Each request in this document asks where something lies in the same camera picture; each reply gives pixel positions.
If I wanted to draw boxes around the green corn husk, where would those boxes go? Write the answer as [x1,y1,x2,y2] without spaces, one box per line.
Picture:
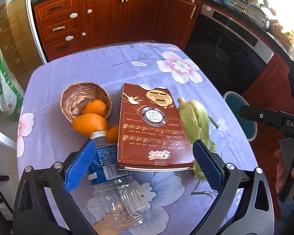
[177,97,220,199]

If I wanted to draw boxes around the orange peel piece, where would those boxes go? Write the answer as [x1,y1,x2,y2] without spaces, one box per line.
[81,99,107,117]
[72,113,109,137]
[106,125,119,143]

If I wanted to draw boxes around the clear plastic bottle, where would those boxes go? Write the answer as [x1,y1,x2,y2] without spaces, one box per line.
[87,130,148,230]

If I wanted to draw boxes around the brown cardboard box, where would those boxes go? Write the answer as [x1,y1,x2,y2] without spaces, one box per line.
[117,83,194,172]

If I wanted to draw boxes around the brown coconut shell bowl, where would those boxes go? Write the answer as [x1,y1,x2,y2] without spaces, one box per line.
[60,82,112,123]

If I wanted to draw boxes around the grey teal trash bin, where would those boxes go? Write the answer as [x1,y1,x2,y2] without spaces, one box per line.
[222,91,258,142]

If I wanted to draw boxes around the wooden kitchen cabinets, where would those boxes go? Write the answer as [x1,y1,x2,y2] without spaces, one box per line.
[31,0,294,152]

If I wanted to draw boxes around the person's right hand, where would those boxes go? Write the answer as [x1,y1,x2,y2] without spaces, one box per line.
[275,150,294,193]

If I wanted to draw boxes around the brown paper scrap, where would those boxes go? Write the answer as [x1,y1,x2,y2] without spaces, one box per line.
[92,219,122,235]

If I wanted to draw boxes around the purple floral tablecloth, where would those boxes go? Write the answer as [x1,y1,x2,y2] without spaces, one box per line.
[17,42,257,234]

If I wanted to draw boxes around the black chair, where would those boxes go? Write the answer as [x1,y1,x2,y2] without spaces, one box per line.
[0,174,13,214]

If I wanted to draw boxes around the black built-in oven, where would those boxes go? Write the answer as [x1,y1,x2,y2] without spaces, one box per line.
[185,4,274,94]

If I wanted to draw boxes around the green white rice sack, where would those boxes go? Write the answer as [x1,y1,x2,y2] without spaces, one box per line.
[0,49,25,121]

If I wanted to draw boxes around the glass sliding door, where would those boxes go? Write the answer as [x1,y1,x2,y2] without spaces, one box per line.
[0,0,45,149]

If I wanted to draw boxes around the dish drying rack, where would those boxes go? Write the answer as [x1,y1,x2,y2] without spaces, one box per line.
[225,0,269,30]

